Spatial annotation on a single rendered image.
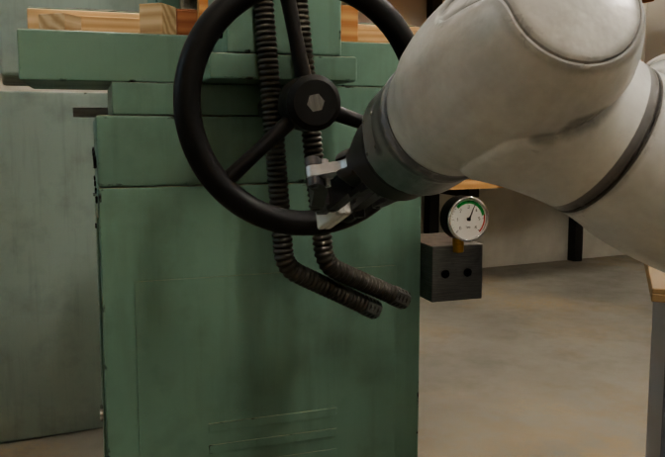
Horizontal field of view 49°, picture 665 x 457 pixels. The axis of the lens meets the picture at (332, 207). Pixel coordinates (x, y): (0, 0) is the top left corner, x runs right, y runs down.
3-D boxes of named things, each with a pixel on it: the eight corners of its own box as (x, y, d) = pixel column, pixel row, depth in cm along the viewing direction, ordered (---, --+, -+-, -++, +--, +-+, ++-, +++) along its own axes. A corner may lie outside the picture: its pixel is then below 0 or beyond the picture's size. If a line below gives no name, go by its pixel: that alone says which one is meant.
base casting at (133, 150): (94, 188, 89) (91, 113, 88) (92, 165, 144) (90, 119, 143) (425, 180, 103) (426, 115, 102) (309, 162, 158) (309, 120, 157)
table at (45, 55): (7, 73, 76) (4, 15, 76) (30, 89, 105) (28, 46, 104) (509, 84, 95) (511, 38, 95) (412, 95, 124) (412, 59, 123)
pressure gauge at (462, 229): (447, 256, 98) (448, 197, 98) (434, 252, 102) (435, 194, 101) (488, 254, 100) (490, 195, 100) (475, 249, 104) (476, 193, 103)
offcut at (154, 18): (140, 35, 92) (139, 3, 91) (154, 39, 95) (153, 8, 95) (162, 34, 91) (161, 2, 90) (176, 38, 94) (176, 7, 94)
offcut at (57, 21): (55, 43, 99) (54, 18, 99) (82, 42, 98) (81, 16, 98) (39, 39, 96) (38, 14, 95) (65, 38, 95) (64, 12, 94)
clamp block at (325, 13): (223, 51, 83) (222, -29, 82) (205, 62, 96) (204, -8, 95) (344, 55, 88) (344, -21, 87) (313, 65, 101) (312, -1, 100)
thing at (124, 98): (112, 114, 89) (111, 81, 89) (108, 117, 109) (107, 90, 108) (410, 116, 102) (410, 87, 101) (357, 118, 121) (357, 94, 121)
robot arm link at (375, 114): (376, 49, 49) (348, 85, 54) (393, 179, 47) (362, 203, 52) (495, 54, 52) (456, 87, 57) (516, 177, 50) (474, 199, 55)
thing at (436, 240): (432, 303, 101) (433, 246, 101) (397, 285, 113) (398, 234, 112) (485, 299, 104) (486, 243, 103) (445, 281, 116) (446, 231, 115)
